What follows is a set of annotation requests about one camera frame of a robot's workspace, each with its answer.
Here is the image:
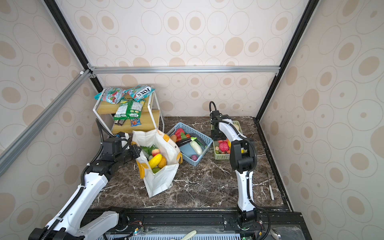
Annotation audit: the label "pink dragon fruit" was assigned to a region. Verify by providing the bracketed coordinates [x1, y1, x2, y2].
[219, 141, 230, 154]

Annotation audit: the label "green leafy lettuce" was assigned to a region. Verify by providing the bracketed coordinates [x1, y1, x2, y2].
[142, 145, 156, 156]

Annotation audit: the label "red yellow peach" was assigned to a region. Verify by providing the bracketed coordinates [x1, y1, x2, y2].
[151, 149, 160, 157]

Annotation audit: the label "white grocery bag yellow handles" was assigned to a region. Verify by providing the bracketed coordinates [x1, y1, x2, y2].
[132, 130, 183, 198]

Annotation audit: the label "orange fruit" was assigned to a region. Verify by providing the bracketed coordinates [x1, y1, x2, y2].
[158, 157, 167, 169]

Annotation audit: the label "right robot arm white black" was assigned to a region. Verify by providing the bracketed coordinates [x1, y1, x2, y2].
[210, 110, 270, 229]

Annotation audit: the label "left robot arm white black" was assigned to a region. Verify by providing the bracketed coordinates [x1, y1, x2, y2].
[29, 137, 142, 240]

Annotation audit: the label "red green candy bag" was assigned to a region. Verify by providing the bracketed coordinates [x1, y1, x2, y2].
[94, 87, 127, 104]

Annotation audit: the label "teal Fox's candy bag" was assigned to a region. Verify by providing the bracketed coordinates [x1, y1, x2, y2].
[125, 85, 155, 102]

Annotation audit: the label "green plastic fruit basket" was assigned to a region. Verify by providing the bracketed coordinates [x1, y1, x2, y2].
[211, 118, 251, 163]

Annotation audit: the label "blue plastic vegetable basket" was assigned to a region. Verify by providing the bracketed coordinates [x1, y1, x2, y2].
[167, 123, 213, 167]

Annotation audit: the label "small blue red candy packet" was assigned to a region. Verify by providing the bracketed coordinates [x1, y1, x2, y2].
[131, 118, 141, 127]

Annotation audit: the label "red bell pepper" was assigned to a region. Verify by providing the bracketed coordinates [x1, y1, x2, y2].
[174, 128, 185, 138]

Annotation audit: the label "dark purple eggplant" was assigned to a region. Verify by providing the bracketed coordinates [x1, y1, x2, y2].
[176, 137, 196, 147]

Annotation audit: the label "green snack packet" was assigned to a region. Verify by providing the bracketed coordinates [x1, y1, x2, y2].
[114, 99, 145, 121]

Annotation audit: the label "white pen on table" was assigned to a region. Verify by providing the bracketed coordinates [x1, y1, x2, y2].
[269, 184, 275, 201]

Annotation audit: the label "white wire wooden shelf rack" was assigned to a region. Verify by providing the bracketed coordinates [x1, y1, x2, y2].
[93, 86, 165, 135]

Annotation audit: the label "horizontal aluminium frame bar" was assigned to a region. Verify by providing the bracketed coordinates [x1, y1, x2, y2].
[91, 66, 280, 74]

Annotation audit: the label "left slanted aluminium frame bar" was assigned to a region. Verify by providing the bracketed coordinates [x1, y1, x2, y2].
[1, 70, 91, 175]

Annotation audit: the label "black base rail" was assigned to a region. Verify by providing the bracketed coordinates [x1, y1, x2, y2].
[53, 208, 313, 240]

